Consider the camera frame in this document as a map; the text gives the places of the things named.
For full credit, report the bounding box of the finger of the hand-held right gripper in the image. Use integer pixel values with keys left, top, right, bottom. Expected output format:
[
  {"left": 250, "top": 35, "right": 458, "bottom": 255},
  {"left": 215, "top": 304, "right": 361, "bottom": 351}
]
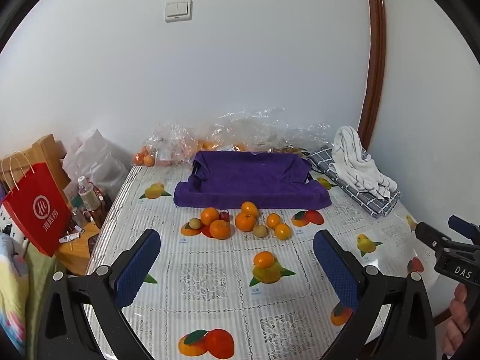
[
  {"left": 415, "top": 221, "right": 451, "bottom": 253},
  {"left": 448, "top": 215, "right": 480, "bottom": 243}
]

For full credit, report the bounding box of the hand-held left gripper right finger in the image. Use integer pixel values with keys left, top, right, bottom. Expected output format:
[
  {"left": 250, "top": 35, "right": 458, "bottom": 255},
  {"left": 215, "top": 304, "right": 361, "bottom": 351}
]
[{"left": 313, "top": 229, "right": 437, "bottom": 360}]

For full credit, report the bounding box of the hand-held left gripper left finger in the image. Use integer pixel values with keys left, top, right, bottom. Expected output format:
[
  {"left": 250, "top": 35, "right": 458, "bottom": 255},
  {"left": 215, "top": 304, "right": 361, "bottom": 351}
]
[{"left": 35, "top": 228, "right": 162, "bottom": 360}]

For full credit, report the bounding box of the purple towel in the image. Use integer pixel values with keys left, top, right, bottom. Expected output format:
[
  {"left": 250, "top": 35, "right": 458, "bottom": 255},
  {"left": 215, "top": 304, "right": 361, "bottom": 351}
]
[{"left": 173, "top": 151, "right": 333, "bottom": 211}]

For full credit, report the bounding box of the person's right hand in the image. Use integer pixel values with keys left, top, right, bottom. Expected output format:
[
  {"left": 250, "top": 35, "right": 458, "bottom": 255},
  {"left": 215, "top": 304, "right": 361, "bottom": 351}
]
[{"left": 441, "top": 284, "right": 470, "bottom": 358}]

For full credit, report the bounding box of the wooden stool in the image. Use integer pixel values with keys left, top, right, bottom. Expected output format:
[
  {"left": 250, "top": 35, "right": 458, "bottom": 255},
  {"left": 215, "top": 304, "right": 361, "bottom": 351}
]
[{"left": 55, "top": 220, "right": 101, "bottom": 276}]

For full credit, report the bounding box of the grey checked cloth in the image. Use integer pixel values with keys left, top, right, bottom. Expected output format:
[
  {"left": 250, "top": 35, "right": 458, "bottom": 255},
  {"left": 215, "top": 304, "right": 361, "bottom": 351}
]
[{"left": 308, "top": 144, "right": 402, "bottom": 219}]

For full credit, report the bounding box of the brown glass bottle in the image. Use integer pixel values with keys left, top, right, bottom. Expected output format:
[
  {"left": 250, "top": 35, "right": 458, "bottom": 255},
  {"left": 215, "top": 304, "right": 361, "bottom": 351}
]
[{"left": 88, "top": 195, "right": 111, "bottom": 230}]

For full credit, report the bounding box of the fruit print tablecloth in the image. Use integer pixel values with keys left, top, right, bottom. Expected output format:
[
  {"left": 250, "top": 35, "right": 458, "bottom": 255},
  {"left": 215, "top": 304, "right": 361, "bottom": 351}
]
[{"left": 83, "top": 163, "right": 442, "bottom": 360}]

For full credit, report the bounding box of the clear water bottle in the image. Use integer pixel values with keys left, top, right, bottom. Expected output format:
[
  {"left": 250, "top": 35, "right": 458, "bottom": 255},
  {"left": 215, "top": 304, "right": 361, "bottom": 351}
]
[{"left": 77, "top": 175, "right": 101, "bottom": 211}]

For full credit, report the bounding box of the green cloth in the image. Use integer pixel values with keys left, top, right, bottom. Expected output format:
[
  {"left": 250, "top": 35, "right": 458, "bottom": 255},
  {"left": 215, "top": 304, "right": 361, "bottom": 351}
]
[{"left": 22, "top": 238, "right": 66, "bottom": 357}]

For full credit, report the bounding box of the orange mandarin with green stem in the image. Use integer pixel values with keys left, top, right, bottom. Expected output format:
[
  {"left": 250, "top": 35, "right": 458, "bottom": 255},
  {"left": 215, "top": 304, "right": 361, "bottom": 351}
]
[{"left": 235, "top": 212, "right": 257, "bottom": 232}]

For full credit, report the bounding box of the white striped towel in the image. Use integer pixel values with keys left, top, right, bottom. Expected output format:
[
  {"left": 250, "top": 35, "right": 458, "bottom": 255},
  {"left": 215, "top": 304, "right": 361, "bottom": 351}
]
[{"left": 331, "top": 125, "right": 398, "bottom": 201}]

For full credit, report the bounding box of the red paper bag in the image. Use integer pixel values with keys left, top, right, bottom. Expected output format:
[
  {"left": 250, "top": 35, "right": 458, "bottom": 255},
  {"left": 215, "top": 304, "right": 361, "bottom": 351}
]
[{"left": 0, "top": 151, "right": 74, "bottom": 259}]

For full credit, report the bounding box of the white plastic bag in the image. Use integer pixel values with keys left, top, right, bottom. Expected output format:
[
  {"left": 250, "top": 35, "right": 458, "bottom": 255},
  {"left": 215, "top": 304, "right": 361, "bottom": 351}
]
[{"left": 62, "top": 128, "right": 131, "bottom": 205}]

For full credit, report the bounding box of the colourful printed blanket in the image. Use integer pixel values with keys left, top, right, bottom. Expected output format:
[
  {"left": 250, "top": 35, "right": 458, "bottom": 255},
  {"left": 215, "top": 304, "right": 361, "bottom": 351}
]
[{"left": 0, "top": 230, "right": 31, "bottom": 357}]

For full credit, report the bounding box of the bunch of tan longans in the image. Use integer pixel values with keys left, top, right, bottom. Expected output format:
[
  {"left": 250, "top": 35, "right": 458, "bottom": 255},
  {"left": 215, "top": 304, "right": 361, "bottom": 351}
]
[{"left": 270, "top": 144, "right": 310, "bottom": 157}]

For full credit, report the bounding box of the clear plastic bag with oranges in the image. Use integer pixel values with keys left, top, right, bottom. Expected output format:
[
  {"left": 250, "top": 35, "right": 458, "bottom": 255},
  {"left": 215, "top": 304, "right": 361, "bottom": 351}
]
[{"left": 132, "top": 121, "right": 201, "bottom": 168}]

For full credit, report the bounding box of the crumpled clear plastic bag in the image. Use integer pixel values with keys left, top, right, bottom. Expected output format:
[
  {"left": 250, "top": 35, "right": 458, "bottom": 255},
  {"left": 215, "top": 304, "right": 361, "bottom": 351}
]
[
  {"left": 285, "top": 121, "right": 332, "bottom": 156},
  {"left": 199, "top": 107, "right": 301, "bottom": 155}
]

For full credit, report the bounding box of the brown wooden door frame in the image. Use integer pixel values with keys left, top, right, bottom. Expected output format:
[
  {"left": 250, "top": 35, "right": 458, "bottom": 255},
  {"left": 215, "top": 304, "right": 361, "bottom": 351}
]
[{"left": 357, "top": 0, "right": 388, "bottom": 152}]

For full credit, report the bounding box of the white light switch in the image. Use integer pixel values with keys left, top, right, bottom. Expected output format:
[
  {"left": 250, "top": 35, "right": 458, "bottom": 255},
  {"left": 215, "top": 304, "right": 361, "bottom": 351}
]
[{"left": 165, "top": 0, "right": 194, "bottom": 23}]

